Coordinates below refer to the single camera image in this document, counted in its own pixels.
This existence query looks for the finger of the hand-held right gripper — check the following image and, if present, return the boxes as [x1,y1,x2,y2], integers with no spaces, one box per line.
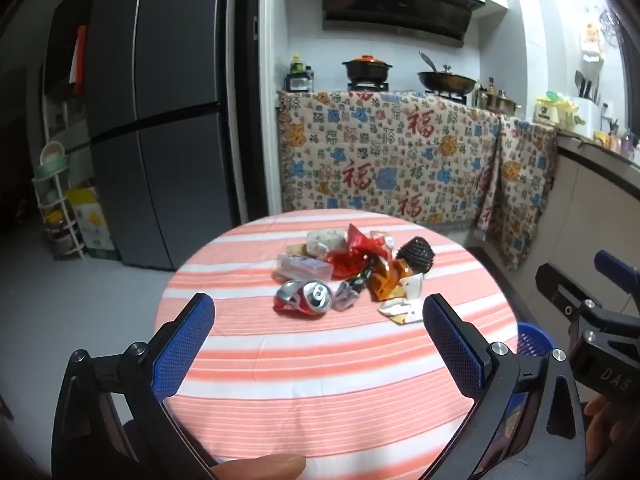
[537,263,608,333]
[595,250,640,318]

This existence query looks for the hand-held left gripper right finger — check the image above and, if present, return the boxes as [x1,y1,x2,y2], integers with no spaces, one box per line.
[420,294,588,480]

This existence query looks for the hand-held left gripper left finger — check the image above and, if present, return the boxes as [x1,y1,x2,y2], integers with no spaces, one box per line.
[51,292,221,480]

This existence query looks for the blue plastic basket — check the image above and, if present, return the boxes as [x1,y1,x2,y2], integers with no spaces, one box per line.
[515,322,556,358]

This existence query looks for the white yellow snack packet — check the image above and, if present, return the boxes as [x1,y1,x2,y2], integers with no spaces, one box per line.
[377,275,426,326]

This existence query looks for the orange snack wrapper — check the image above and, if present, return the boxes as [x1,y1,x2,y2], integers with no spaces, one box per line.
[365,257,416,303]

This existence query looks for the black foam mesh net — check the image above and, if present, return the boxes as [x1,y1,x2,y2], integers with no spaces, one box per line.
[395,238,435,276]

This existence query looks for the crushed red soda can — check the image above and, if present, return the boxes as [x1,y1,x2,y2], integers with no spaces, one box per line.
[273,280,333,317]

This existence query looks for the red snack wrapper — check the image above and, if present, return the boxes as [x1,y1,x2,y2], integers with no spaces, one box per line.
[327,223,396,281]

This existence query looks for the silver patterned wrapper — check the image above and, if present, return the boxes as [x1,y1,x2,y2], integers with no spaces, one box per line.
[306,228,349,256]

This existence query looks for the person's right hand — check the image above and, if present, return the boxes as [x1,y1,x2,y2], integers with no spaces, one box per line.
[585,397,640,480]

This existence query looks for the person's left hand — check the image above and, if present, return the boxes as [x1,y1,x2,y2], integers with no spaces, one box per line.
[212,455,307,480]

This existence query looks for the grey kitchen cabinet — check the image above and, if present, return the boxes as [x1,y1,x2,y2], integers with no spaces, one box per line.
[547,127,640,301]

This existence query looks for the small printed blanket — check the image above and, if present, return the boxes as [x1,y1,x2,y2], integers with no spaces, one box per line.
[475,115,560,271]

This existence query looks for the small clear plastic wrapper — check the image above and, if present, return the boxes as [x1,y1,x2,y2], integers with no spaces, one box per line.
[334,280,363,311]

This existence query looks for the pink striped tablecloth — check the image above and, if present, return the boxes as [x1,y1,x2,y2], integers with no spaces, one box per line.
[154,209,518,461]

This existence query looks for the yellow green cardboard box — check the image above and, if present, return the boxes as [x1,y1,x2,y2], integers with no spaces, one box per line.
[65,187,121,261]

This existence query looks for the white knife block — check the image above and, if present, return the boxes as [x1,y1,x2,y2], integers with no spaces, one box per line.
[575,70,606,131]

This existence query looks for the yellow green container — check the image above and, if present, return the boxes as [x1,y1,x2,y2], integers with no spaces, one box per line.
[532,91,581,128]

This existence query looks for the white tiered rack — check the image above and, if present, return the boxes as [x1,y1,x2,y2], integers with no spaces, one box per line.
[32,142,88,261]

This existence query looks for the steel pot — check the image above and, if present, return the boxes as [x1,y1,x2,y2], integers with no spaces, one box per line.
[475,85,521,113]

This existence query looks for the large printed blanket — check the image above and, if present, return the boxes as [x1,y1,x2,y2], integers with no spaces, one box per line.
[277,89,506,233]

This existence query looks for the grey refrigerator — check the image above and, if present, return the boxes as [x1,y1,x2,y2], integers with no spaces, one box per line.
[85,0,261,271]

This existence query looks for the black wok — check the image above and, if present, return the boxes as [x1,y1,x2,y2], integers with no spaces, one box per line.
[417,51,478,95]

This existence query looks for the black pot with orange lid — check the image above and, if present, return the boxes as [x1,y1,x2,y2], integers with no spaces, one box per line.
[342,53,395,83]

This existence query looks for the black range hood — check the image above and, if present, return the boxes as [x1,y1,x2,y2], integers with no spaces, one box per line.
[321,0,487,48]

